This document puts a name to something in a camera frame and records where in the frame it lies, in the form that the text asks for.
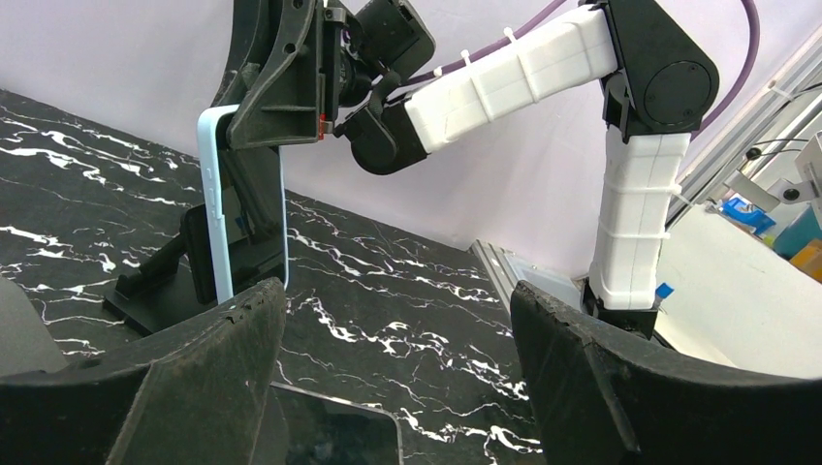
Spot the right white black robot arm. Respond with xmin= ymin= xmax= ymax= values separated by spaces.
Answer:
xmin=197 ymin=1 xmax=718 ymax=337

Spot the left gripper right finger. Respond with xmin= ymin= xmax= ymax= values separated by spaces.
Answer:
xmin=510 ymin=281 xmax=821 ymax=464

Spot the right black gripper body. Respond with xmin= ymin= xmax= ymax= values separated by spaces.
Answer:
xmin=212 ymin=0 xmax=353 ymax=150

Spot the round base black phone stand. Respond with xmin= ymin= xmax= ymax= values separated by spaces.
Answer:
xmin=1 ymin=277 xmax=68 ymax=377

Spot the clear case phone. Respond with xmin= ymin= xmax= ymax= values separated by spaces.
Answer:
xmin=250 ymin=383 xmax=404 ymax=465

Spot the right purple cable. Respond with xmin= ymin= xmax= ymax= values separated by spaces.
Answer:
xmin=404 ymin=0 xmax=762 ymax=136

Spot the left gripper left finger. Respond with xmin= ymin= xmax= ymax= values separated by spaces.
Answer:
xmin=1 ymin=278 xmax=286 ymax=464

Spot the blue case phone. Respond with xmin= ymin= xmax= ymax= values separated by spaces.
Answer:
xmin=192 ymin=105 xmax=290 ymax=304

